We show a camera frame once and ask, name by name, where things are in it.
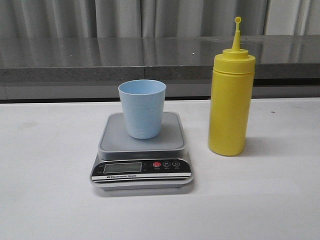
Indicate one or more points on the grey stone counter ledge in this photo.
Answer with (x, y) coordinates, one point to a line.
(91, 69)

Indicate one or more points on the grey curtain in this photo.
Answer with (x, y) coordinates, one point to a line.
(156, 18)

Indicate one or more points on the light blue plastic cup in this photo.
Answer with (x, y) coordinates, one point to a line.
(142, 104)

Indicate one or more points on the yellow squeeze bottle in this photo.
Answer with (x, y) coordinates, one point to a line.
(231, 92)

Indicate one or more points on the silver electronic kitchen scale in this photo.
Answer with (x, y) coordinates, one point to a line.
(127, 163)

